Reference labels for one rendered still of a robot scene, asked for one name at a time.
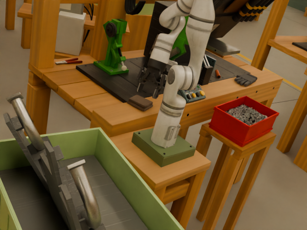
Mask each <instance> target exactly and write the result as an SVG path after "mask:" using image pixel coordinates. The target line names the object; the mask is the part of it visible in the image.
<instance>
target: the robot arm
mask: <svg viewBox="0 0 307 230"><path fill-rule="evenodd" d="M188 15H189V18H188V22H187V25H186V29H185V31H186V37H187V40H188V43H189V47H190V51H191V57H190V62H189V65H188V66H182V65H178V63H177V62H174V61H171V60H169V57H170V53H171V50H172V47H173V44H174V42H175V40H176V38H177V37H178V35H179V34H180V33H181V31H182V30H183V28H184V26H185V16H188ZM214 20H215V11H214V5H213V1H212V0H177V1H176V2H175V3H174V4H172V5H171V6H169V7H168V8H166V9H165V10H164V11H163V12H162V13H161V15H160V17H159V22H160V24H161V26H163V27H166V28H168V29H170V30H172V31H171V33H170V34H164V33H160V34H159V35H158V38H157V41H156V43H155V46H154V48H153V50H152V53H151V56H150V59H149V61H148V68H145V67H141V70H140V72H139V74H138V76H137V80H138V81H139V85H138V88H137V91H138V92H140V93H141V92H142V89H143V87H144V83H145V82H147V81H151V82H154V84H155V87H156V89H155V90H154V93H153V96H152V98H154V99H157V98H158V96H159V93H160V91H161V90H164V94H163V99H162V103H161V106H160V109H159V113H158V116H157V119H156V122H155V126H154V129H153V132H152V136H151V141H152V142H153V143H154V144H156V145H158V146H161V147H164V148H168V147H170V146H173V145H175V141H176V138H177V136H178V133H179V130H180V126H181V125H180V124H179V123H180V120H181V117H182V114H183V111H184V108H185V105H186V100H185V99H184V98H183V97H182V96H180V95H178V94H177V92H178V90H187V91H191V90H193V89H195V87H196V86H197V83H198V80H199V76H200V72H201V66H202V61H203V57H204V53H205V50H206V46H207V43H208V39H209V36H210V34H211V31H212V27H213V24H214ZM167 64H168V65H171V66H172V67H171V68H170V70H169V73H168V75H165V74H163V72H164V71H165V69H166V66H167ZM160 79H161V80H160Z"/></svg>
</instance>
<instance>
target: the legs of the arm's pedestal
mask: <svg viewBox="0 0 307 230"><path fill-rule="evenodd" d="M205 174H206V170H205V171H203V172H201V173H198V174H196V175H193V176H191V177H188V178H186V179H183V180H181V181H179V182H176V183H174V184H172V185H169V186H167V187H164V188H162V189H159V190H157V191H154V193H155V194H156V195H157V197H158V198H159V199H160V200H161V202H162V203H163V204H164V205H166V204H168V203H170V202H172V201H173V203H172V207H171V210H170V213H171V214H172V215H173V216H174V217H175V219H176V220H177V221H178V222H179V224H180V225H181V226H182V227H183V228H184V230H186V227H187V224H188V221H189V219H190V216H191V213H192V210H193V207H194V205H195V202H196V199H197V196H198V193H199V191H200V188H201V185H202V182H203V179H204V176H205Z"/></svg>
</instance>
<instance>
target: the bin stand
mask: <svg viewBox="0 0 307 230"><path fill-rule="evenodd" d="M209 123H210V122H208V123H205V124H202V126H201V129H200V132H199V134H200V137H199V140H198V143H197V145H196V150H197V151H198V152H199V153H200V154H202V155H203V156H204V157H206V154H207V152H208V149H209V146H210V143H211V141H212V136H213V137H215V138H217V139H218V140H219V141H221V142H222V143H223V145H222V148H221V150H220V153H219V156H218V158H217V161H216V164H215V167H214V169H213V172H212V175H211V178H210V180H209V183H208V186H207V188H206V191H205V194H204V197H203V199H202V202H201V205H200V207H199V210H198V213H197V216H196V218H197V219H198V220H199V221H200V222H202V221H204V220H205V223H204V225H203V228H202V230H214V229H215V227H216V224H217V222H218V219H219V217H220V214H221V212H222V209H223V207H224V205H225V202H226V200H227V197H228V194H229V192H230V189H231V187H232V185H233V182H234V180H235V177H236V175H237V172H238V170H239V167H240V165H241V162H242V160H243V158H245V157H247V156H249V155H251V154H253V153H254V156H253V158H252V160H251V163H250V165H249V168H248V170H247V172H246V174H245V177H244V179H243V182H242V184H241V187H240V189H239V191H238V194H237V196H236V199H235V201H234V203H233V206H232V208H231V210H230V213H229V215H228V218H227V220H226V222H225V225H224V227H223V230H234V227H235V225H236V223H237V221H238V219H239V216H240V214H241V212H242V210H243V207H244V205H245V203H246V200H247V198H248V196H249V193H250V191H251V189H252V186H253V184H254V182H255V180H256V178H257V175H258V173H259V171H260V168H261V166H262V164H263V161H264V159H265V157H266V154H267V152H268V150H269V148H270V146H271V144H273V142H274V140H275V137H276V134H275V133H273V132H271V131H270V132H269V133H267V134H265V135H263V136H262V137H260V138H258V139H256V140H254V141H252V142H251V143H249V144H247V145H245V146H243V147H240V146H239V145H237V144H235V143H234V142H232V141H231V140H229V139H227V138H226V137H224V136H222V135H221V134H219V133H217V132H216V131H214V130H213V129H211V128H210V127H209ZM211 135H212V136H211ZM232 150H234V153H233V154H232V155H231V152H232Z"/></svg>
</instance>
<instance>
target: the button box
mask: <svg viewBox="0 0 307 230"><path fill-rule="evenodd" d="M199 87H200V85H199ZM200 91H202V89H201V87H200V88H197V86H196V89H194V90H191V91H186V92H185V91H184V90H179V91H178V92H177V94H178V95H180V96H182V97H183V98H184V99H185V100H186V104H187V103H190V102H194V101H197V100H201V99H204V98H206V96H205V95H204V96H202V95H200V96H199V97H198V96H197V95H196V97H195V98H193V97H192V98H191V99H188V98H187V95H188V94H190V95H192V93H195V94H196V93H197V92H200Z"/></svg>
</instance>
